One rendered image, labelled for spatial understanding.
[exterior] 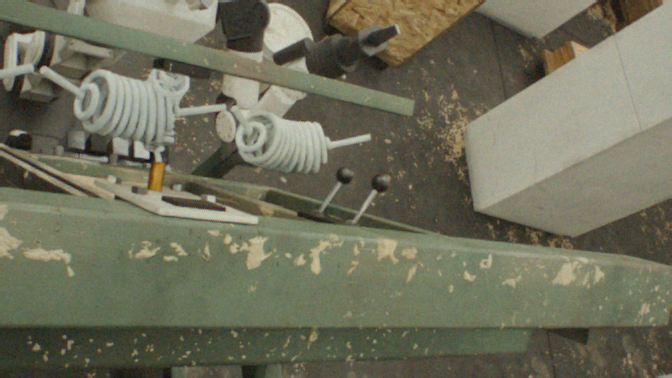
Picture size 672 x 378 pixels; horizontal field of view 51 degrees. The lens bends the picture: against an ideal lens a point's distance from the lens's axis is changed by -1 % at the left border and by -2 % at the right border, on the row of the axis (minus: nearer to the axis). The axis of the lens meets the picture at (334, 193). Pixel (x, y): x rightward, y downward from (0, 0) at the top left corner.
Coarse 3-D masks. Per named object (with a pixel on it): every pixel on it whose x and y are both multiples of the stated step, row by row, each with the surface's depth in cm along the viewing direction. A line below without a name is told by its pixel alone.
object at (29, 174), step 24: (168, 72) 70; (192, 72) 69; (168, 96) 71; (0, 144) 154; (144, 144) 75; (168, 144) 77; (0, 168) 127; (24, 168) 112; (48, 168) 118; (72, 192) 91; (96, 192) 96; (120, 192) 70; (144, 192) 68; (168, 192) 76; (192, 216) 63; (216, 216) 65; (240, 216) 66
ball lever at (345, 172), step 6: (342, 168) 149; (348, 168) 149; (336, 174) 149; (342, 174) 148; (348, 174) 148; (342, 180) 148; (348, 180) 148; (336, 186) 148; (330, 192) 148; (330, 198) 148; (324, 204) 147; (312, 210) 148; (318, 210) 147
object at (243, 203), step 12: (192, 192) 190; (204, 192) 185; (216, 192) 179; (228, 192) 177; (228, 204) 173; (240, 204) 168; (252, 204) 164; (264, 204) 162; (276, 216) 155; (288, 216) 151
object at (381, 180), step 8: (376, 176) 139; (384, 176) 139; (376, 184) 138; (384, 184) 138; (376, 192) 139; (368, 200) 138; (360, 208) 138; (360, 216) 138; (344, 224) 137; (352, 224) 136
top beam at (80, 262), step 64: (0, 192) 58; (0, 256) 53; (64, 256) 56; (128, 256) 59; (192, 256) 63; (256, 256) 66; (320, 256) 71; (384, 256) 76; (448, 256) 81; (512, 256) 88; (576, 256) 99; (0, 320) 54; (64, 320) 57; (128, 320) 60; (192, 320) 64; (256, 320) 67; (320, 320) 72; (384, 320) 77; (448, 320) 83; (512, 320) 90; (576, 320) 98; (640, 320) 108
